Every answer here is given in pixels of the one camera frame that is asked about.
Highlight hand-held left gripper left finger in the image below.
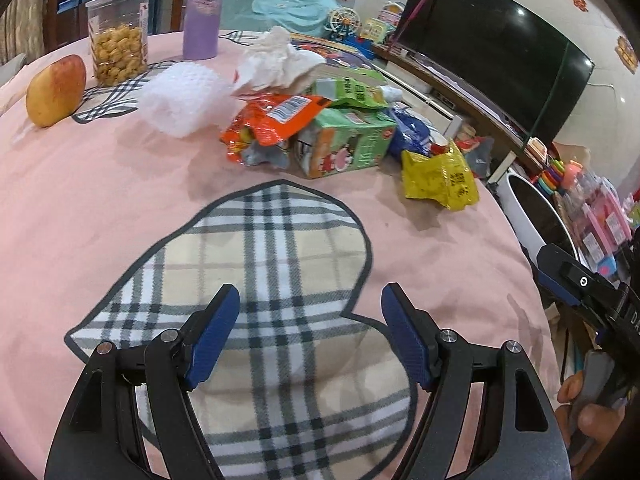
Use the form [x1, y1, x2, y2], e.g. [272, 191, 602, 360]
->
[44, 283, 241, 480]

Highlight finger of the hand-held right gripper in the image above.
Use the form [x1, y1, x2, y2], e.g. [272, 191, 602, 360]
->
[534, 243, 621, 331]

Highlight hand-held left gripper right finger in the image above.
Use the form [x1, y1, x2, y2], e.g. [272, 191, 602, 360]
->
[381, 282, 572, 480]

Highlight white bin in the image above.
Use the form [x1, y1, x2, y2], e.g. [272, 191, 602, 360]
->
[500, 170, 576, 256]

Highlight yellow snack packet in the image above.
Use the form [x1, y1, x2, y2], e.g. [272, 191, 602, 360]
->
[401, 139, 480, 212]

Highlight green drink carton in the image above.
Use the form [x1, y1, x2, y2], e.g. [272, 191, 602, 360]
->
[292, 107, 398, 180]

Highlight blue plastic bag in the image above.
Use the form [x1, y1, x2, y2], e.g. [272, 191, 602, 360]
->
[387, 102, 448, 158]

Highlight orange snack wrapper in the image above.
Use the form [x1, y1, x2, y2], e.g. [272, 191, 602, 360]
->
[220, 94, 333, 168]

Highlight white foam fruit net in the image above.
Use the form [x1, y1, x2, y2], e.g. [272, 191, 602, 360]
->
[136, 61, 236, 138]

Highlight green spout pouch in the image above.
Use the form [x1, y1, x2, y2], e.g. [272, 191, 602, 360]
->
[314, 77, 403, 111]

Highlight white tissue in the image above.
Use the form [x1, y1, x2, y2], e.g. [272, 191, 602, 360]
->
[231, 26, 327, 97]

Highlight person's right hand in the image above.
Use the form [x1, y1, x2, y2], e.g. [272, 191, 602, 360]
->
[555, 374, 626, 461]

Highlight pink toy boxes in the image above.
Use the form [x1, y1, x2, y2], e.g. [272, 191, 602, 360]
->
[565, 170, 633, 271]

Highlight pink plaid tablecloth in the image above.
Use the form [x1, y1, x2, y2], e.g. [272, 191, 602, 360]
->
[0, 30, 561, 480]

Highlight wooden television stand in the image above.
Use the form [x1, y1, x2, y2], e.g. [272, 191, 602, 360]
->
[372, 42, 556, 183]

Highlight black television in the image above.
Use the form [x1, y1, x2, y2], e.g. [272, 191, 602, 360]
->
[395, 0, 596, 148]

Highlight colourful cardboard box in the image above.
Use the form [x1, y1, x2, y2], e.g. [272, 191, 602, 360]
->
[287, 32, 388, 86]

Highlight red yellow apple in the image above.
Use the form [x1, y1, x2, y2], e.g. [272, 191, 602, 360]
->
[26, 54, 87, 128]

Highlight pink stick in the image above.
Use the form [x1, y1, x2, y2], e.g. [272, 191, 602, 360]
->
[390, 0, 446, 56]

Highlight clear snack jar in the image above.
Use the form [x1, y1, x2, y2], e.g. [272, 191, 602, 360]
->
[85, 0, 151, 87]

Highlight yellow green toy house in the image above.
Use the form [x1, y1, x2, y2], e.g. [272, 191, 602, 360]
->
[359, 17, 396, 43]

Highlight purple tumbler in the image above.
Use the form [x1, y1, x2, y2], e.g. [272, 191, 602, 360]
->
[182, 0, 230, 61]

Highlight ferris wheel toy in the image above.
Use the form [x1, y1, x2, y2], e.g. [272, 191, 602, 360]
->
[324, 6, 362, 43]

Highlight teal cloth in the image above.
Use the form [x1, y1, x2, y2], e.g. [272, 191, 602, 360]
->
[222, 0, 358, 38]

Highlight beige curtain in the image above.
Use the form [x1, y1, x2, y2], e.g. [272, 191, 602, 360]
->
[0, 0, 51, 63]

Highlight colourful ring stack toy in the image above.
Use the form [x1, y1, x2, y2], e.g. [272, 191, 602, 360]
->
[537, 160, 571, 196]

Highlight red gold wall sticker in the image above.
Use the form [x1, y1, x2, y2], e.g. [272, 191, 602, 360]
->
[615, 35, 638, 71]

